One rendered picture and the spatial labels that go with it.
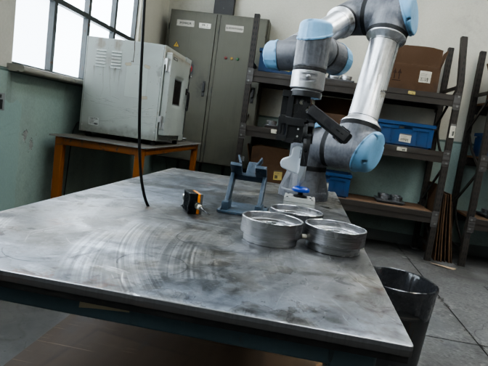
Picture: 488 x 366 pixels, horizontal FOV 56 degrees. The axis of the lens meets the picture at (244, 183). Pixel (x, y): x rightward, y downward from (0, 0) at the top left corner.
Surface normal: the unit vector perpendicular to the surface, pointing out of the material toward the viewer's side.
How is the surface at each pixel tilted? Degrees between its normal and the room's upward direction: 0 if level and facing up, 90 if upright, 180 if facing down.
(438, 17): 90
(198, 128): 90
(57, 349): 0
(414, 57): 91
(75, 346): 0
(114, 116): 90
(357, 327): 0
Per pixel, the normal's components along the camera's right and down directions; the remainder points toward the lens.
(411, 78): -0.23, 0.14
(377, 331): 0.14, -0.98
